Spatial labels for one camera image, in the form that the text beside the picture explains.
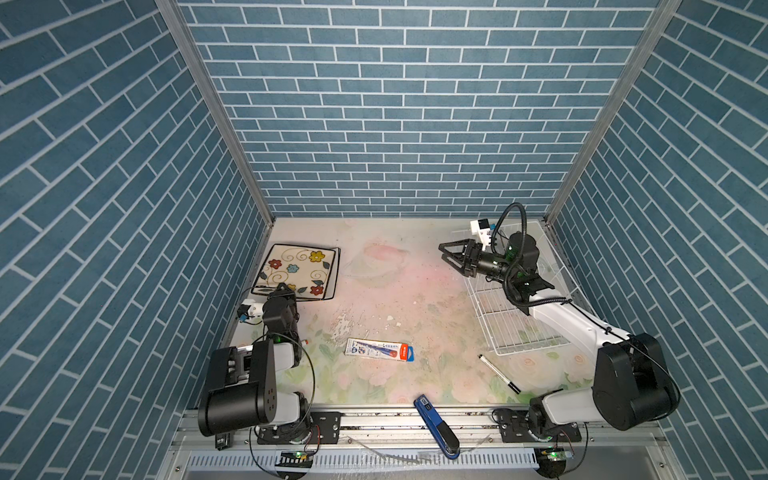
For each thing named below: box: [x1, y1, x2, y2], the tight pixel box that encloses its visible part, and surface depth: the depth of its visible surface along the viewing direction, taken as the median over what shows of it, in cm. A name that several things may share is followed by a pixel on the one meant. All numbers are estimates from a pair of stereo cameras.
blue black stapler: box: [413, 394, 461, 460], surface depth 73 cm
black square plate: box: [251, 243, 341, 302], surface depth 93 cm
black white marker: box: [478, 354, 522, 395], surface depth 84 cm
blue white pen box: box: [344, 338, 415, 363], surface depth 88 cm
